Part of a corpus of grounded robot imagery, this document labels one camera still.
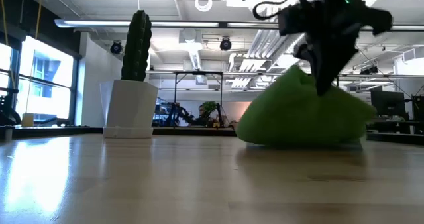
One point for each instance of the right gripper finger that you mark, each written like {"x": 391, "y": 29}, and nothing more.
{"x": 306, "y": 53}
{"x": 331, "y": 68}

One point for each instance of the bright green microfiber towel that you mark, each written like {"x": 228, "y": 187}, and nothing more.
{"x": 298, "y": 118}

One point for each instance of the black lab robot arm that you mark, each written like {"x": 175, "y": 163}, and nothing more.
{"x": 219, "y": 114}
{"x": 179, "y": 113}

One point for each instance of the black monitor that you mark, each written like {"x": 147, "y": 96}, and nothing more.
{"x": 387, "y": 103}

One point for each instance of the black ceiling reel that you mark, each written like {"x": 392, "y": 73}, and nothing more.
{"x": 116, "y": 47}
{"x": 225, "y": 44}

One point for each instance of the green potted plant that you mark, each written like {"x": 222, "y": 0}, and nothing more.
{"x": 209, "y": 106}

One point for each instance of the person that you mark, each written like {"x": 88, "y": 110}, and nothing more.
{"x": 200, "y": 116}

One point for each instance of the long ceiling light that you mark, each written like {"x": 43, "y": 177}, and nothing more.
{"x": 182, "y": 24}

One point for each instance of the green cactus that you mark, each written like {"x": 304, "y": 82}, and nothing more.
{"x": 136, "y": 45}

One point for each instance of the white hexagonal planter pot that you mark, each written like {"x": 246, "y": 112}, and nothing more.
{"x": 129, "y": 108}

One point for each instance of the black lab rig frame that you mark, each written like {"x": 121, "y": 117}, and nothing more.
{"x": 198, "y": 73}

